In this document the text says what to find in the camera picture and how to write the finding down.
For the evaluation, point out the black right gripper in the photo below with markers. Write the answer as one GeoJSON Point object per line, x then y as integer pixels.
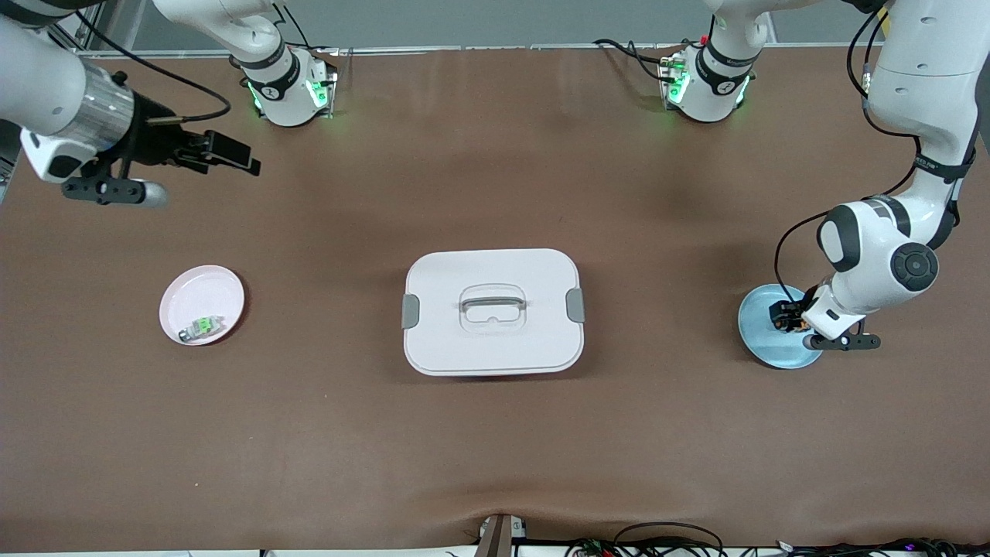
{"type": "Point", "coordinates": [151, 140]}

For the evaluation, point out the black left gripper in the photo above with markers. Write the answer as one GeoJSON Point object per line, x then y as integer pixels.
{"type": "Point", "coordinates": [786, 316]}

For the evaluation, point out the orange push-button switch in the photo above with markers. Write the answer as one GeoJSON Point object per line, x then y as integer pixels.
{"type": "Point", "coordinates": [799, 317]}

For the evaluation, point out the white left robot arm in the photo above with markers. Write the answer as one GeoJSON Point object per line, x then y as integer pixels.
{"type": "Point", "coordinates": [882, 255]}

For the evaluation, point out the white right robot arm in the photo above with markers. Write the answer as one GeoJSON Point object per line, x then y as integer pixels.
{"type": "Point", "coordinates": [39, 85]}

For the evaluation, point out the light blue round plate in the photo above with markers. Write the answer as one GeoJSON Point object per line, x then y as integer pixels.
{"type": "Point", "coordinates": [766, 350]}

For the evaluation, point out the pink round plate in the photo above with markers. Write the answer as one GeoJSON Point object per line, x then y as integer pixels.
{"type": "Point", "coordinates": [205, 294]}

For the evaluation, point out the grey box latch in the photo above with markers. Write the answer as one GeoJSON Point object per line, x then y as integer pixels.
{"type": "Point", "coordinates": [575, 305]}
{"type": "Point", "coordinates": [411, 311]}

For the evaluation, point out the white lidded storage box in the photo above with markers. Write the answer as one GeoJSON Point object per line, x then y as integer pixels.
{"type": "Point", "coordinates": [495, 348]}

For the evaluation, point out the brown table mat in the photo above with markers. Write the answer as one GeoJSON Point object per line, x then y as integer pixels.
{"type": "Point", "coordinates": [495, 449]}

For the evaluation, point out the green push-button switch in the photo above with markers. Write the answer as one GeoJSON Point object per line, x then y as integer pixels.
{"type": "Point", "coordinates": [203, 326]}

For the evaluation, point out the aluminium frame post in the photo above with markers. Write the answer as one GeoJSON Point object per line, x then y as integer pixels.
{"type": "Point", "coordinates": [91, 19]}

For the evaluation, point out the aluminium table edge rail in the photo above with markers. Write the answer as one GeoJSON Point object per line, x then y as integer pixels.
{"type": "Point", "coordinates": [503, 47]}

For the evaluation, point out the brown metal bracket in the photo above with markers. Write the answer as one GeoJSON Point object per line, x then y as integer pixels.
{"type": "Point", "coordinates": [499, 538]}

